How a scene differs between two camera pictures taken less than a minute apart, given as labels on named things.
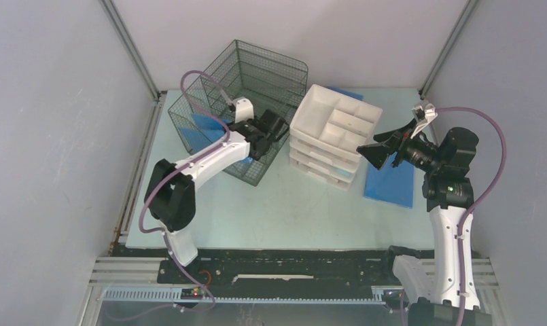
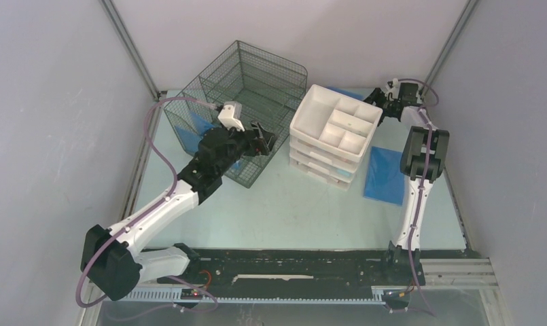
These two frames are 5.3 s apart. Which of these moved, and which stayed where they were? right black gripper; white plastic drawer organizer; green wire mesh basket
Moved: right black gripper
Stayed: white plastic drawer organizer; green wire mesh basket
